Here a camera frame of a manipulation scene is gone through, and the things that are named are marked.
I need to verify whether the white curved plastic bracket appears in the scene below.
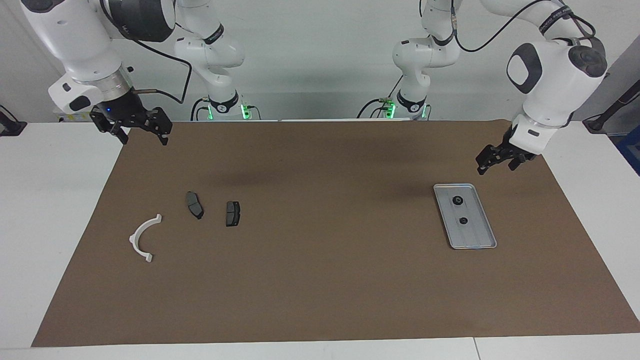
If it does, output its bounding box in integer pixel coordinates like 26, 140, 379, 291
128, 213, 164, 264

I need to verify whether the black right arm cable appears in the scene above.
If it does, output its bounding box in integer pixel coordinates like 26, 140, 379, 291
97, 0, 194, 105

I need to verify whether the black base cable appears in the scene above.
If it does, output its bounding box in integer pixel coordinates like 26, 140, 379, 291
357, 74, 405, 120
191, 97, 262, 121

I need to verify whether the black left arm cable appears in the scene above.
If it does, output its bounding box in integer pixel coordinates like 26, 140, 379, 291
447, 0, 598, 54

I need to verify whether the dark rectangular brake pad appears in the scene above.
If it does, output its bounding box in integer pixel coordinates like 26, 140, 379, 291
225, 200, 242, 228

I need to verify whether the silver metal tray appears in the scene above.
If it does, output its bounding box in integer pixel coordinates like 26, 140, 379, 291
432, 183, 498, 250

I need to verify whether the black right base cable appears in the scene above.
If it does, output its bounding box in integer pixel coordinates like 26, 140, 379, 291
191, 97, 262, 121

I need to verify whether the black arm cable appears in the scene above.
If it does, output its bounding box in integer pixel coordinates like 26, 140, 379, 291
447, 0, 598, 54
97, 0, 194, 105

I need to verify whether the dark curved brake pad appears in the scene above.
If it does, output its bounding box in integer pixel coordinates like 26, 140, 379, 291
185, 191, 205, 220

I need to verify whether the black left base cable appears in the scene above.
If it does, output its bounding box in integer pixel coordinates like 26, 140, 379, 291
357, 74, 405, 120

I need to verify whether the white power box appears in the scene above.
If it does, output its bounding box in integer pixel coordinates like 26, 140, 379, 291
56, 111, 96, 123

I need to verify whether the brown table mat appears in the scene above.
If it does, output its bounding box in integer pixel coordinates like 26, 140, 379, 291
31, 120, 640, 348

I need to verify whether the black table clamp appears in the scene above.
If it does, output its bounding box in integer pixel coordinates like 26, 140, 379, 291
0, 105, 28, 137

